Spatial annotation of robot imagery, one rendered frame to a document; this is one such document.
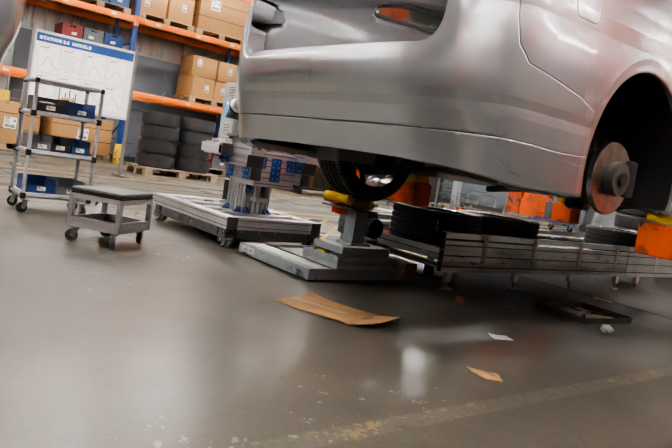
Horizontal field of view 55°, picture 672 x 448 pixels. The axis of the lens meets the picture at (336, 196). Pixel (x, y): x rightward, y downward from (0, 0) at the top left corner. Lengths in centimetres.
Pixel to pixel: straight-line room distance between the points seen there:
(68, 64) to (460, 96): 817
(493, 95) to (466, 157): 23
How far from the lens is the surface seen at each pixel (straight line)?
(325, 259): 400
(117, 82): 1022
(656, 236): 348
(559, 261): 546
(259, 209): 517
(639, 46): 299
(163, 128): 1144
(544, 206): 609
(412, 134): 242
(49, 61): 994
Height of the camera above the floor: 73
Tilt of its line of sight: 3 degrees down
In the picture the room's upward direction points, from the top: 9 degrees clockwise
